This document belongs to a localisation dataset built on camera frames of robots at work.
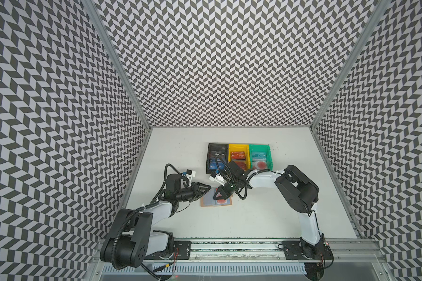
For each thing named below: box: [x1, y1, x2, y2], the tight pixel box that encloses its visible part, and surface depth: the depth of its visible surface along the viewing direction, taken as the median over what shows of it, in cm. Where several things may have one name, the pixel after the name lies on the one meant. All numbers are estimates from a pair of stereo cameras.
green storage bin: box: [249, 144, 274, 171], surface depth 101 cm
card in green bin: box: [252, 151, 268, 170], surface depth 101 cm
